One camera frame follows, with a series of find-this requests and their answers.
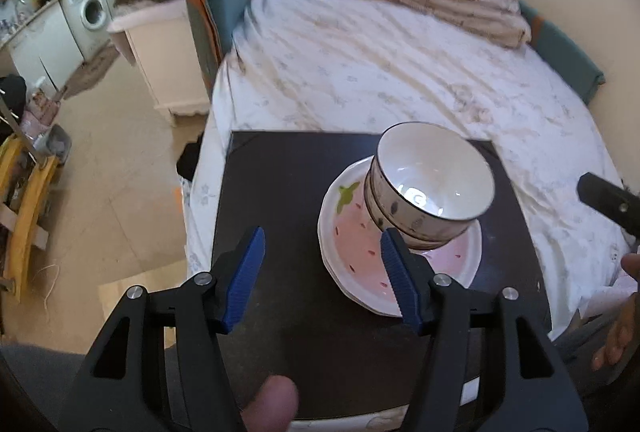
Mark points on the white floral bed sheet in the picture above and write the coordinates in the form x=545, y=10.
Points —
x=363, y=65

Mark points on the white nightstand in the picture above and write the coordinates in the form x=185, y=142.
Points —
x=157, y=39

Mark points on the white washing machine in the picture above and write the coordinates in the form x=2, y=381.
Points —
x=88, y=21

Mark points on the left hand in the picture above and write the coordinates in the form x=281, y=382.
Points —
x=274, y=406

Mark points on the large white bowl dark rim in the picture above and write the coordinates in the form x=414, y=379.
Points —
x=429, y=181

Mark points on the yellow wooden chair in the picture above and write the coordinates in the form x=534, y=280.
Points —
x=21, y=225

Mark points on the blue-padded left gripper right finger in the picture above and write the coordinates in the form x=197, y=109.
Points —
x=410, y=276

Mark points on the dark brown placemat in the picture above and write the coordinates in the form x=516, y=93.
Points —
x=354, y=370

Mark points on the right hand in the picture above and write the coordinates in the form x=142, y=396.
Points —
x=619, y=336

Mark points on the pink strawberry plate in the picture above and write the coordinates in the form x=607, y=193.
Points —
x=365, y=282
x=345, y=227

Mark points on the white kitchen counter cabinet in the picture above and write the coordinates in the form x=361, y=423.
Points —
x=44, y=52

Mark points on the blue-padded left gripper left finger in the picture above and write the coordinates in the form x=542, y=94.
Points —
x=235, y=275

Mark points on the white patterned bowl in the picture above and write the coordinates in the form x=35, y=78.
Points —
x=383, y=223

